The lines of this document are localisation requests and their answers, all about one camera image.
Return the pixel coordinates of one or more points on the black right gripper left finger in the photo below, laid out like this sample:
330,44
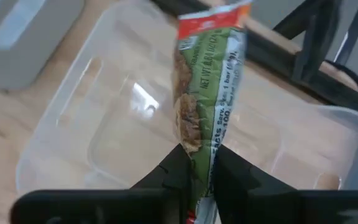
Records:
104,207

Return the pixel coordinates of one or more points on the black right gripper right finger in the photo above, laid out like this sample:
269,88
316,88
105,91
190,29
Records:
275,205

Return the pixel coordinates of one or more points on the green wrapper granola bar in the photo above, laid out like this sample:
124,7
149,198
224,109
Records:
210,77

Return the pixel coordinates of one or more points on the clear plastic bin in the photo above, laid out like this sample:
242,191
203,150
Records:
110,124

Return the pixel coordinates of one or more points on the black table frame strut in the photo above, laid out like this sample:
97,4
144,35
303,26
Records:
315,40

